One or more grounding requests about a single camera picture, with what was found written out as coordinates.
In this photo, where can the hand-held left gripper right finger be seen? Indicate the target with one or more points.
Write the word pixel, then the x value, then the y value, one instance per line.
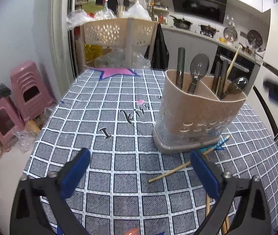
pixel 206 176

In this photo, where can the dark cooking pot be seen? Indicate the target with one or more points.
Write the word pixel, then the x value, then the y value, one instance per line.
pixel 208 29

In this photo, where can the low pink plastic stool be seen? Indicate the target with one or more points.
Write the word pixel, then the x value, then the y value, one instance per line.
pixel 2 122

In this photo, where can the black hanging garment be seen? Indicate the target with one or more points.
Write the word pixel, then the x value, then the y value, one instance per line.
pixel 160 49

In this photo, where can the black built-in oven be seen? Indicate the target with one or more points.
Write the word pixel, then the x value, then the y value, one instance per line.
pixel 241 61

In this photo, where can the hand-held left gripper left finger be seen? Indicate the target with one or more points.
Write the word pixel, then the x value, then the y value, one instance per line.
pixel 76 173

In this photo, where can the tall pink plastic stool stack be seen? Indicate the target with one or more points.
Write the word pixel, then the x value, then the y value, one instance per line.
pixel 28 88

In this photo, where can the small clear plastic bag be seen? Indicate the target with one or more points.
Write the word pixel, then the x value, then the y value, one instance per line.
pixel 24 140

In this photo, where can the spray bottle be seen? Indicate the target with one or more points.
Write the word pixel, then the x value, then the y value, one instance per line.
pixel 105 3

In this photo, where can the green plastic basin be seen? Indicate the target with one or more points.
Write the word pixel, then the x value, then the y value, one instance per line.
pixel 92 8

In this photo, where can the beige perforated storage rack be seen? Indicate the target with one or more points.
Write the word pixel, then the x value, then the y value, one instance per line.
pixel 119 33

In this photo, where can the round metal steamer rack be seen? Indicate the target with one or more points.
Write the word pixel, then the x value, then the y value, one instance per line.
pixel 230 34

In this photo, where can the yellow oil bottle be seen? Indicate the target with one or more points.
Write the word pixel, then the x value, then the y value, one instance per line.
pixel 93 52

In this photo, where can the blue patterned wooden chopstick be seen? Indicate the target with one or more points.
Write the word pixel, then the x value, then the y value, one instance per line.
pixel 168 172

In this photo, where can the large clear plastic bag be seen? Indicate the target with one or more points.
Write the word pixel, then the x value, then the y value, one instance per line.
pixel 137 11

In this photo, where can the blue checkered tablecloth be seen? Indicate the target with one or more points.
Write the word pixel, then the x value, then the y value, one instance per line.
pixel 119 151

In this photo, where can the grey kitchen cabinet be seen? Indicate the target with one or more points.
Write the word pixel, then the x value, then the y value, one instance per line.
pixel 190 46

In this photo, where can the crumpled clear plastic bag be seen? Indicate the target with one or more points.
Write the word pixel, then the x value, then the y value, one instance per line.
pixel 77 18

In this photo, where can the tan gourd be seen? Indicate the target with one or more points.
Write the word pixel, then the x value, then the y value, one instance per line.
pixel 32 126

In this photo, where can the yellow bowl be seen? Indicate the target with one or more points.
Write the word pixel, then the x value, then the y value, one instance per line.
pixel 223 40

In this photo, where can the black range hood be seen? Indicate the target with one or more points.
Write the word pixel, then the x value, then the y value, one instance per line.
pixel 200 3

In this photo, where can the black wok with lid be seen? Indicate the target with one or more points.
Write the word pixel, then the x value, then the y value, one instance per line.
pixel 181 23

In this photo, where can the beige plastic utensil holder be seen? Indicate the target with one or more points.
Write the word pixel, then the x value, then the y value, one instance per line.
pixel 197 117

